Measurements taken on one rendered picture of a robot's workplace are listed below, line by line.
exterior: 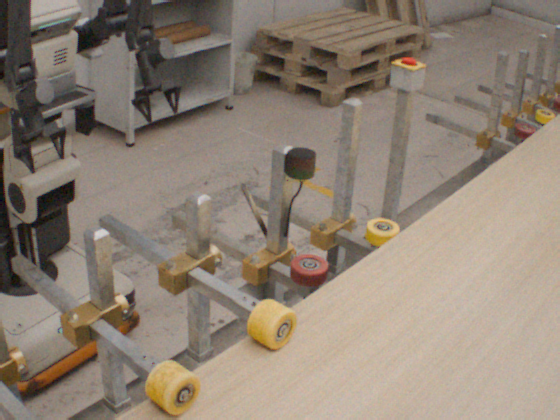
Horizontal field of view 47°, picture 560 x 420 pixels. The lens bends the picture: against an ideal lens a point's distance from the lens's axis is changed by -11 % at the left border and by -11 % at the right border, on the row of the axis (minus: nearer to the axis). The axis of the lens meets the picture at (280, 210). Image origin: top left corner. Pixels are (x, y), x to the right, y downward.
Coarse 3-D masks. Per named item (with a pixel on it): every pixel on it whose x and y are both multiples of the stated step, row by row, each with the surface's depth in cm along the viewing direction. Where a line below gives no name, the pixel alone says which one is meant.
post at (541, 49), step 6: (540, 36) 271; (546, 36) 270; (540, 42) 272; (546, 42) 271; (540, 48) 273; (546, 48) 273; (540, 54) 274; (540, 60) 275; (534, 66) 278; (540, 66) 276; (534, 72) 279; (540, 72) 277; (534, 78) 280; (540, 78) 279; (534, 84) 281; (540, 84) 282; (534, 90) 282; (534, 96) 284; (534, 114) 287; (534, 120) 290
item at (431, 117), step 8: (432, 112) 265; (432, 120) 263; (440, 120) 260; (448, 120) 259; (448, 128) 259; (456, 128) 257; (464, 128) 254; (472, 128) 255; (472, 136) 253; (496, 144) 247; (504, 144) 245; (512, 144) 245
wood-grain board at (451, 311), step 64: (512, 192) 192; (384, 256) 159; (448, 256) 160; (512, 256) 161; (320, 320) 137; (384, 320) 138; (448, 320) 139; (512, 320) 139; (256, 384) 120; (320, 384) 121; (384, 384) 121; (448, 384) 121; (512, 384) 121
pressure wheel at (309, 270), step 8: (296, 256) 155; (304, 256) 156; (312, 256) 156; (296, 264) 153; (304, 264) 153; (312, 264) 153; (320, 264) 154; (296, 272) 151; (304, 272) 150; (312, 272) 150; (320, 272) 151; (296, 280) 152; (304, 280) 151; (312, 280) 151; (320, 280) 152
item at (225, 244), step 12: (180, 216) 176; (180, 228) 176; (216, 240) 169; (228, 240) 168; (228, 252) 167; (240, 252) 165; (252, 252) 164; (276, 264) 161; (276, 276) 159; (288, 276) 157; (300, 288) 155; (312, 288) 154
